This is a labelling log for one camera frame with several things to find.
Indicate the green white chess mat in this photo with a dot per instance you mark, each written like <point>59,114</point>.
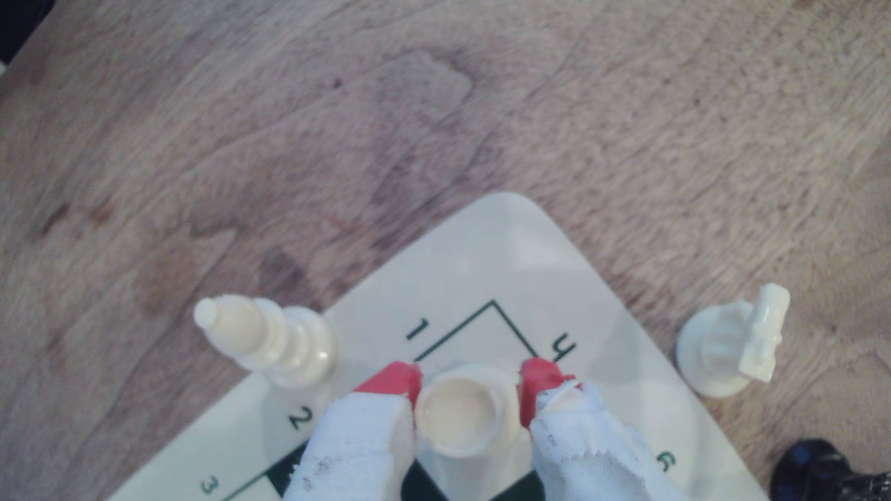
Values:
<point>487,264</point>

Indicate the black chess piece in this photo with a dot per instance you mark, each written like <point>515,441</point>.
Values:
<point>814,473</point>

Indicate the white bishop chess piece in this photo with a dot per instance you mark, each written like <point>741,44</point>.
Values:
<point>278,341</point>

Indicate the white knight chess piece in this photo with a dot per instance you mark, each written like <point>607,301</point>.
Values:
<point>724,348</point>

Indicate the white rook chess piece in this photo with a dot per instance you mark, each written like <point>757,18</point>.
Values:
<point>459,414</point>

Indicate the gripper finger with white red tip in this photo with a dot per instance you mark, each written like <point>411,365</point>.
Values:
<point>355,452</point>
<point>592,452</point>

